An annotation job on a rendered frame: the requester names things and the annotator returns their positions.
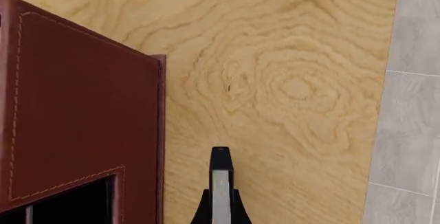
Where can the small grey plate on stalk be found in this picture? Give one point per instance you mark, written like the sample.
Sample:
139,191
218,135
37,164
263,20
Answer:
220,182

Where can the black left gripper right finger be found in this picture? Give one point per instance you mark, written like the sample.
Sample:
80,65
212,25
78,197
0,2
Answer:
239,211

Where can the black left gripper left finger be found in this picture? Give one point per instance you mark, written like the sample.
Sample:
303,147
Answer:
205,211

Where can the red-brown leather desk caddy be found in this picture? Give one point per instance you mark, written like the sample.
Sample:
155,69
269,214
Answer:
82,110

